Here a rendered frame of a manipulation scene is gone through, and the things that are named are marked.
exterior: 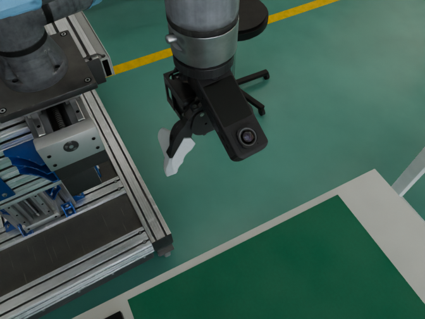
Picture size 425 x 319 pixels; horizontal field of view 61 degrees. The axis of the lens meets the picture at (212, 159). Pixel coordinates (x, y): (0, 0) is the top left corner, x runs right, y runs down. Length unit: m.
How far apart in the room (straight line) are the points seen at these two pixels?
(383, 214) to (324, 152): 1.05
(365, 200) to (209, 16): 0.81
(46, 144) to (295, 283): 0.65
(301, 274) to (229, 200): 0.96
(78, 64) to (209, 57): 0.59
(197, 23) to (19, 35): 0.54
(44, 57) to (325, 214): 0.78
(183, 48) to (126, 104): 1.88
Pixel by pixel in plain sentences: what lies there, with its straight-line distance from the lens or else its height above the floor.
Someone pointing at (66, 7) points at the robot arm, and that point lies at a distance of 0.85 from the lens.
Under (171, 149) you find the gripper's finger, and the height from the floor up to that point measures 1.23.
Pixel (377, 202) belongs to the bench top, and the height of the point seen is 0.75.
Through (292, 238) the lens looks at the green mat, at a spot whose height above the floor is 0.75.
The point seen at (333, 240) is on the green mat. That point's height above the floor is 0.75.
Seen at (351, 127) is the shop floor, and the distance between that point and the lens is 2.23.
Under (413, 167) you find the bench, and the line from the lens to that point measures 1.63.
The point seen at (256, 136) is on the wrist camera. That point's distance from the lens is 0.42.
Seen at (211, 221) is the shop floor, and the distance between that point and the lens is 1.77.
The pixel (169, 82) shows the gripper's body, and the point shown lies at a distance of 0.48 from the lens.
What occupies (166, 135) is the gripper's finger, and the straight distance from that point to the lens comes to 0.52.
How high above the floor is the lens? 1.62
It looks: 56 degrees down
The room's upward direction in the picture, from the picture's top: straight up
